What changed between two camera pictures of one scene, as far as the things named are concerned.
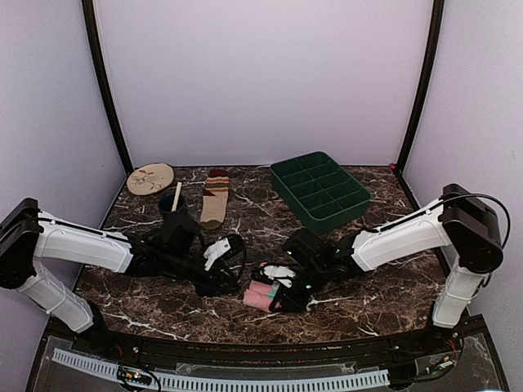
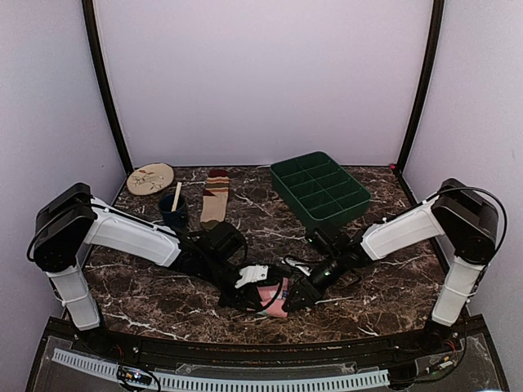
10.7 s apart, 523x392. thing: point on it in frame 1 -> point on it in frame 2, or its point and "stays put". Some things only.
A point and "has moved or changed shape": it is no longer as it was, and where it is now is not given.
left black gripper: (209, 287) -> (248, 291)
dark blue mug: (167, 202) stays put
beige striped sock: (214, 199) stays put
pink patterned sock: (260, 295) has moved or changed shape
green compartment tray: (323, 193) stays put
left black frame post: (105, 82) stays put
